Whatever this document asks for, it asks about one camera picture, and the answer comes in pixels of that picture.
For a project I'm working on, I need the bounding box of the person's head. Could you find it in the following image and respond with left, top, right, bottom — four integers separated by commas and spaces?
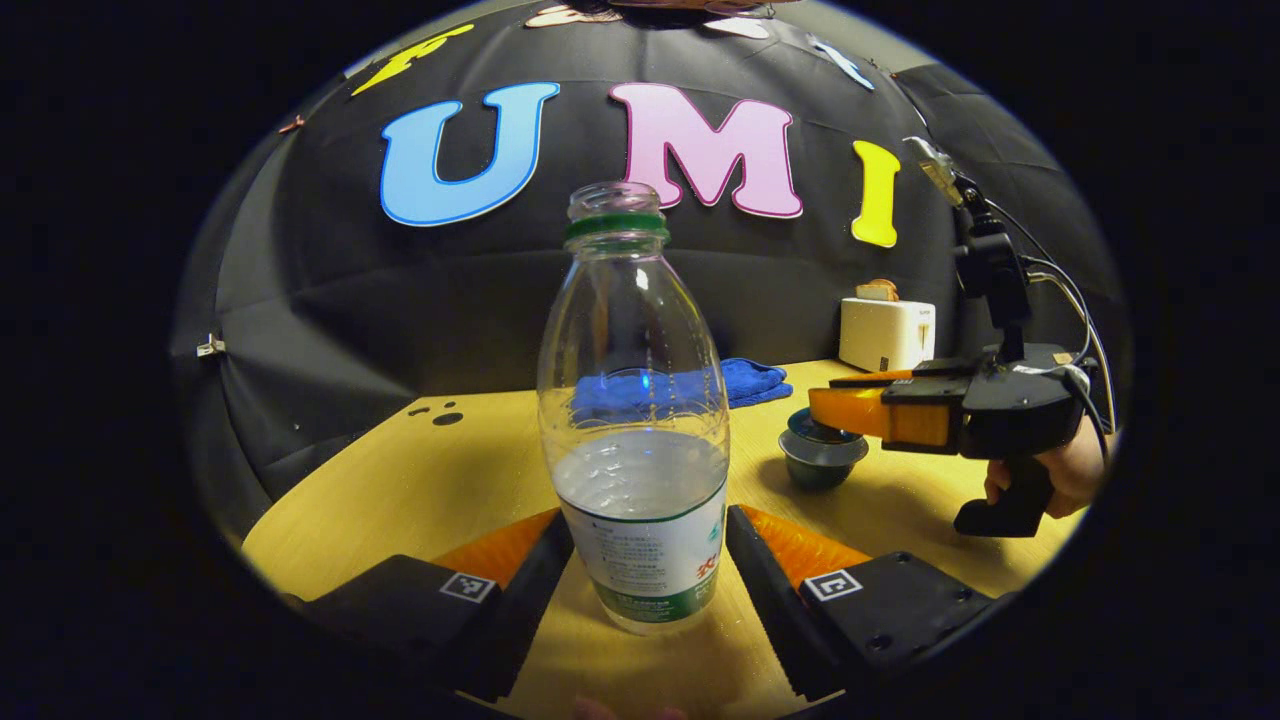
605, 0, 801, 19

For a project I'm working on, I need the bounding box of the clear plastic water bottle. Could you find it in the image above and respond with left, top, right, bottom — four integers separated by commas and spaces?
536, 181, 732, 637

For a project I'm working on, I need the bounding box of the dark teal teacup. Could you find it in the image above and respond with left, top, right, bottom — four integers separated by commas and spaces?
777, 408, 870, 492

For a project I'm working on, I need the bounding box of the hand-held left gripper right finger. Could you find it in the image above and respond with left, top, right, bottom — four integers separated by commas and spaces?
724, 504, 1002, 703

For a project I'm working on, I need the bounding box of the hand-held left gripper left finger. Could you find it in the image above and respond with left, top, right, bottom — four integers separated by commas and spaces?
300, 507, 577, 703

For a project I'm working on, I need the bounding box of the black cable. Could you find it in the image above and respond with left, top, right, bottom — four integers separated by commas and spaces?
985, 195, 1117, 463

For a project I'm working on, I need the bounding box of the blue folded towel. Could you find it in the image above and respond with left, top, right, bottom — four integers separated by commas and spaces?
570, 357, 794, 427

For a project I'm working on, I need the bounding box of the dark teal teacup lid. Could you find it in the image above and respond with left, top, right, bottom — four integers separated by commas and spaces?
787, 407, 853, 447

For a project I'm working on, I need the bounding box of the white toaster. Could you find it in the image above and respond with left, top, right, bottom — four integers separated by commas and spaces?
837, 296, 938, 374

